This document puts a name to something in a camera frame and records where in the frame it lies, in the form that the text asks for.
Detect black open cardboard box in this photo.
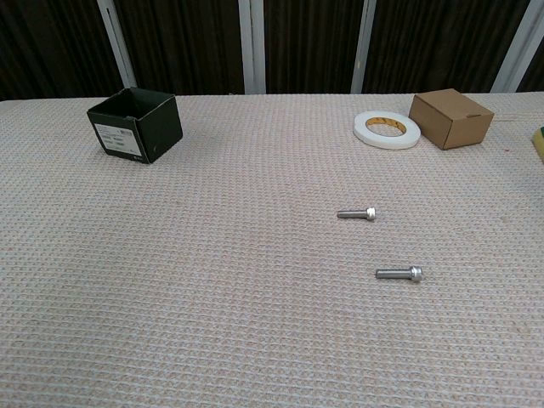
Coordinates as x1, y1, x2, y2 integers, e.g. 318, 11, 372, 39
86, 87, 184, 165

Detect brown closed cardboard box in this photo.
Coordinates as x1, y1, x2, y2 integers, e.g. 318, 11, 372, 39
408, 88, 496, 151

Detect white metal frame post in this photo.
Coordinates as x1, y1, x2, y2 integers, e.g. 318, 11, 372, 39
237, 0, 267, 95
490, 0, 544, 94
351, 0, 378, 94
96, 0, 138, 89

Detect white tape roll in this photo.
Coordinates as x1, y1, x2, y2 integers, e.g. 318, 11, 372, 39
353, 110, 422, 150

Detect silver bolt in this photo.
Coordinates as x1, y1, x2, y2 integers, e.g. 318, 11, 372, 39
337, 206, 377, 222
375, 264, 424, 281

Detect yellow green sponge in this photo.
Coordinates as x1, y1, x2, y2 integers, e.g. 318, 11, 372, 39
532, 126, 544, 165

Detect beige woven tablecloth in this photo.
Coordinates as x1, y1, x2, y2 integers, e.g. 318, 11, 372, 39
0, 91, 544, 408

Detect dark pleated curtain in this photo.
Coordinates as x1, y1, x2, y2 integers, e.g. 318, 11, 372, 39
0, 0, 544, 102

